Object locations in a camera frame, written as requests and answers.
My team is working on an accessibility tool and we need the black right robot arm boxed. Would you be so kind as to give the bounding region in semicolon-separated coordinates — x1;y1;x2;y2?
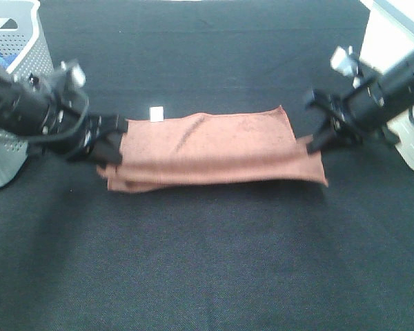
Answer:
306;46;414;154

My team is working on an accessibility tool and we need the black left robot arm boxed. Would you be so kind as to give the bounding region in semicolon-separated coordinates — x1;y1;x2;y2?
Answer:
0;61;128;167

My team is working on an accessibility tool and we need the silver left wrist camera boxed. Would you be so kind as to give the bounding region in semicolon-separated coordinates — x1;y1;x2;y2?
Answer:
60;60;86;88

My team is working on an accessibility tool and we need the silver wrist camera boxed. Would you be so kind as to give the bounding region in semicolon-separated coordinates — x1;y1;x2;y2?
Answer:
60;60;86;88
330;46;361;78

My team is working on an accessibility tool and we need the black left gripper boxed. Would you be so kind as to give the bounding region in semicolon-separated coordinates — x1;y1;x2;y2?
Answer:
43;99;128;169

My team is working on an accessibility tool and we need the brown microfibre towel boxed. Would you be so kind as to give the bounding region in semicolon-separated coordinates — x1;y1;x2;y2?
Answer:
97;107;328;193

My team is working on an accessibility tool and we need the white plastic bin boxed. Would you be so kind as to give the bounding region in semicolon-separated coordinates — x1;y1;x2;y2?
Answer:
360;1;414;171

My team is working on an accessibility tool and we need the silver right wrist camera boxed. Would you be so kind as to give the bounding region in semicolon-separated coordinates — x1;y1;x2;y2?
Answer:
330;46;361;78

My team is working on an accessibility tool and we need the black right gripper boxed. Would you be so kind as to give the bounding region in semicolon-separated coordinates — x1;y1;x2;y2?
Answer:
305;89;363;154

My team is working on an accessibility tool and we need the grey perforated laundry basket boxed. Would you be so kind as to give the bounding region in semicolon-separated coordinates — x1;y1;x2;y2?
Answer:
0;1;53;188

